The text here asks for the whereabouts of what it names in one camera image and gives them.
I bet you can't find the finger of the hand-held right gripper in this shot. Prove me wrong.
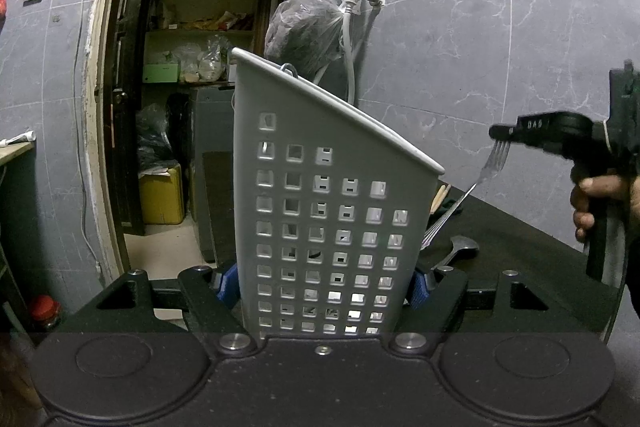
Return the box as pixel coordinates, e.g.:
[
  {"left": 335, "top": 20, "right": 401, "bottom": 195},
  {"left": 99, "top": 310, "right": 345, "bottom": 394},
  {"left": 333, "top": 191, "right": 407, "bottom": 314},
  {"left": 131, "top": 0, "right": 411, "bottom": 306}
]
[{"left": 489, "top": 111, "right": 593, "bottom": 160}]

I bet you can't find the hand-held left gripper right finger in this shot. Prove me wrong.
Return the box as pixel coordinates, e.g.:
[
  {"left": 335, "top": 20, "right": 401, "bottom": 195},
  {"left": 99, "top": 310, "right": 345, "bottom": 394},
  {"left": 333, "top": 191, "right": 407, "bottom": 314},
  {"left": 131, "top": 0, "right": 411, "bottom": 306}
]
[{"left": 382, "top": 267, "right": 608, "bottom": 354}]

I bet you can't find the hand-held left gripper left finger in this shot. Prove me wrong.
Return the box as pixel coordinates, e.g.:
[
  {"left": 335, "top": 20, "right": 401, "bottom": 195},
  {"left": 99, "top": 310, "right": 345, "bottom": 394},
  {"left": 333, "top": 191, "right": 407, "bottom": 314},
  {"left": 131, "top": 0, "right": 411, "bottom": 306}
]
[{"left": 60, "top": 263, "right": 260, "bottom": 354}]

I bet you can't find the metal fork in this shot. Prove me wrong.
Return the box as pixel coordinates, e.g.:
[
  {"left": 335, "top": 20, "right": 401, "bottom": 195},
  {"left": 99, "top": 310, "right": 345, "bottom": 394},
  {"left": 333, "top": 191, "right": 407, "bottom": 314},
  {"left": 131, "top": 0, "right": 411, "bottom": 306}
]
[{"left": 420, "top": 139, "right": 512, "bottom": 253}]

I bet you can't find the metal spoon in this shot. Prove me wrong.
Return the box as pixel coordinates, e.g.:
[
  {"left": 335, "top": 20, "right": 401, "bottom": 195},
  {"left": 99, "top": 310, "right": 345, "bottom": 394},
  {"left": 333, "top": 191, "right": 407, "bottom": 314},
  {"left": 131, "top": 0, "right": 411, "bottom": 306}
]
[{"left": 431, "top": 235, "right": 480, "bottom": 272}]

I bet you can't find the white perforated utensil basket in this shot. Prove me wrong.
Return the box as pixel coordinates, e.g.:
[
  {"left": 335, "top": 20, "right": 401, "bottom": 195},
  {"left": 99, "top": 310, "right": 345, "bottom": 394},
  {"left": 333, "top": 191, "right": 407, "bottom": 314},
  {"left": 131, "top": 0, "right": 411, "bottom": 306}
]
[{"left": 229, "top": 47, "right": 446, "bottom": 342}]

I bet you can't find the person's right hand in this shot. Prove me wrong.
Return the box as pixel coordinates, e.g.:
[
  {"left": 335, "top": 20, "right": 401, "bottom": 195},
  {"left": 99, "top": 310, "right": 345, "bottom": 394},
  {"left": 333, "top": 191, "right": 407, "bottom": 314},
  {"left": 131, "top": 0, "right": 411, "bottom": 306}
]
[{"left": 572, "top": 174, "right": 636, "bottom": 243}]

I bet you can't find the yellow plastic canister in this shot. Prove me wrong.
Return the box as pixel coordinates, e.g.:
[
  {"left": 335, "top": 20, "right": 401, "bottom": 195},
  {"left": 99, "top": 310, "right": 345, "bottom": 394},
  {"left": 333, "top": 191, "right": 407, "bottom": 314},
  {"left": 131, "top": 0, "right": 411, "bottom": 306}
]
[{"left": 139, "top": 164, "right": 185, "bottom": 225}]

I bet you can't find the dark wooden door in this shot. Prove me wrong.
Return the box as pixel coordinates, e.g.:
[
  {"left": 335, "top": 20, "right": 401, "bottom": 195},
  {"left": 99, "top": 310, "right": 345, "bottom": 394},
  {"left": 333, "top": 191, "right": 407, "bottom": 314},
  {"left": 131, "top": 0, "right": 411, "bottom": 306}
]
[{"left": 102, "top": 0, "right": 151, "bottom": 238}]

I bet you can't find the grey cabinet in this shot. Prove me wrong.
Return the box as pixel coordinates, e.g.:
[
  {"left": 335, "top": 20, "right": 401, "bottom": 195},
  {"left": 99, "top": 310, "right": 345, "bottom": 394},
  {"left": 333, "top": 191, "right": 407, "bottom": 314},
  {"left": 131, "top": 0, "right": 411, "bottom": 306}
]
[{"left": 189, "top": 86, "right": 238, "bottom": 265}]

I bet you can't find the black plastic bag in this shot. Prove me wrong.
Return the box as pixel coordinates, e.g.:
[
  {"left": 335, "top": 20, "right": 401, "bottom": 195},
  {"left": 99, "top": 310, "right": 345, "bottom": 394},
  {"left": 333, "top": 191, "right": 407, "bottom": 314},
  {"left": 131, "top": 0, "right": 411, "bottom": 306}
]
[{"left": 135, "top": 103, "right": 177, "bottom": 170}]

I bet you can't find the red-capped dark bottle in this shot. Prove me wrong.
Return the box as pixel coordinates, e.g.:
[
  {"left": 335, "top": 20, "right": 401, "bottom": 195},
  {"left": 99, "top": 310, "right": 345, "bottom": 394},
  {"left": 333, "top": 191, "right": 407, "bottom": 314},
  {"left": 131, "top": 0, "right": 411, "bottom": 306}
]
[{"left": 29, "top": 295, "right": 63, "bottom": 333}]

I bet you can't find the green box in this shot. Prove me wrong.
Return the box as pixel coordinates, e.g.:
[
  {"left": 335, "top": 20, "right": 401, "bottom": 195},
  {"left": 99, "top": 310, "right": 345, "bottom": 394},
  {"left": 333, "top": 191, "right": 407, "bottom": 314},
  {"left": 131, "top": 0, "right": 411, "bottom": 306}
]
[{"left": 143, "top": 63, "right": 180, "bottom": 84}]

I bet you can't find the clear bag with dark contents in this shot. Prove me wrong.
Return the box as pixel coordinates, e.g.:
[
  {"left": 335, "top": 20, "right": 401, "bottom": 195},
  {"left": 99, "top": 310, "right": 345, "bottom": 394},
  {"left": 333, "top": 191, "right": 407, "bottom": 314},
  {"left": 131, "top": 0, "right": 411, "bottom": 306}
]
[{"left": 264, "top": 0, "right": 348, "bottom": 80}]

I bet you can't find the wooden countertop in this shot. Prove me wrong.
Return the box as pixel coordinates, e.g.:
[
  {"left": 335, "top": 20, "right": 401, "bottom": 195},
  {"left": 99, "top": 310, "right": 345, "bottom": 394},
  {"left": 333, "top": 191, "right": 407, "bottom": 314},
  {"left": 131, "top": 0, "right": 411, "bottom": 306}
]
[{"left": 0, "top": 139, "right": 36, "bottom": 168}]

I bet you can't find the white hose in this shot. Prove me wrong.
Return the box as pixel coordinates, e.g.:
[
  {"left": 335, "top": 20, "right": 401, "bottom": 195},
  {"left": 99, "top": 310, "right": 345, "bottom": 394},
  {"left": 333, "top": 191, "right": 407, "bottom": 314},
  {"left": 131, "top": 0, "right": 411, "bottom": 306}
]
[{"left": 341, "top": 4, "right": 359, "bottom": 104}]

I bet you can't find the pale wooden door frame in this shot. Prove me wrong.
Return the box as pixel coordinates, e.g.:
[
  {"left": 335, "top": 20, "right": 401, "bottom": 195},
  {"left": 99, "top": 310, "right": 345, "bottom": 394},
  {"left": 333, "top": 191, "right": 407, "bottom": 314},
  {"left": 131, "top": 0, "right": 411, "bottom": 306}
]
[{"left": 82, "top": 0, "right": 343, "bottom": 280}]

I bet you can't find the white power cable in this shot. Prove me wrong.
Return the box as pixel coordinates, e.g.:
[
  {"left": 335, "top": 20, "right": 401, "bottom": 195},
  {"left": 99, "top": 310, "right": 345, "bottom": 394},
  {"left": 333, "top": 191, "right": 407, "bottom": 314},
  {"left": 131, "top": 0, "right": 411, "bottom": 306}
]
[{"left": 74, "top": 0, "right": 107, "bottom": 280}]

